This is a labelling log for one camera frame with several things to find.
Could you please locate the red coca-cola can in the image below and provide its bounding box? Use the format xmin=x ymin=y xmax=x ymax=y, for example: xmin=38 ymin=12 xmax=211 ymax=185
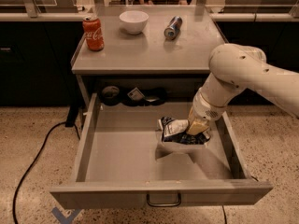
xmin=82 ymin=16 xmax=104 ymax=51

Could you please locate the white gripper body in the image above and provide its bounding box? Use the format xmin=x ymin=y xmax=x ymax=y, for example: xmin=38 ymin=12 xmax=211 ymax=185
xmin=192 ymin=91 xmax=225 ymax=121

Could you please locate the black drawer handle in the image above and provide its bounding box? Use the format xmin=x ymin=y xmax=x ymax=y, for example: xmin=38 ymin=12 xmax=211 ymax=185
xmin=146 ymin=193 xmax=181 ymax=207

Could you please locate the black cable bundle with tag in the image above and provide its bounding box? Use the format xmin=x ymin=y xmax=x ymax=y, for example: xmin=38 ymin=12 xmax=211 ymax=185
xmin=121 ymin=86 xmax=168 ymax=107

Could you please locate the grey cabinet with top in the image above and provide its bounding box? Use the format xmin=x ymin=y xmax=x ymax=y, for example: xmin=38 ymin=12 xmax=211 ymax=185
xmin=72 ymin=6 xmax=225 ymax=99

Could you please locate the open grey top drawer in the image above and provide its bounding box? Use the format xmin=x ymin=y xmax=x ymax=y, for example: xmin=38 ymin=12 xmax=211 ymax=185
xmin=50 ymin=95 xmax=273 ymax=209

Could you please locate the blue tape floor marker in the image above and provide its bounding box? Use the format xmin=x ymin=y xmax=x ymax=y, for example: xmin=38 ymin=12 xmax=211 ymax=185
xmin=51 ymin=207 xmax=81 ymax=224

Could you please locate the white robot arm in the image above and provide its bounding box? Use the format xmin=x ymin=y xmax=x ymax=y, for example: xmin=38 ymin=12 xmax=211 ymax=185
xmin=187 ymin=44 xmax=299 ymax=135

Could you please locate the white bowl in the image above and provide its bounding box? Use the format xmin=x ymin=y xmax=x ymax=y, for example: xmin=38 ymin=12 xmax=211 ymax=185
xmin=119 ymin=10 xmax=149 ymax=35

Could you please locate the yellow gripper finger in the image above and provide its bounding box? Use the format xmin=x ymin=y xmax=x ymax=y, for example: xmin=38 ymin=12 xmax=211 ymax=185
xmin=186 ymin=108 xmax=209 ymax=135

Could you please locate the blue chip bag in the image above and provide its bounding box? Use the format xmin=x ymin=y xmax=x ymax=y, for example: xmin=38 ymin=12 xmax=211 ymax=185
xmin=158 ymin=117 xmax=210 ymax=145

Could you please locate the black tape roll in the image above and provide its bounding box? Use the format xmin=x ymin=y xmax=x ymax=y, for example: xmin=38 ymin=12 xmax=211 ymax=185
xmin=100 ymin=86 xmax=120 ymax=105

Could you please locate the black power cable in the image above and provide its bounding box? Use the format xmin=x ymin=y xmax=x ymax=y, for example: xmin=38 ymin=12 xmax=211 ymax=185
xmin=11 ymin=103 xmax=82 ymax=224

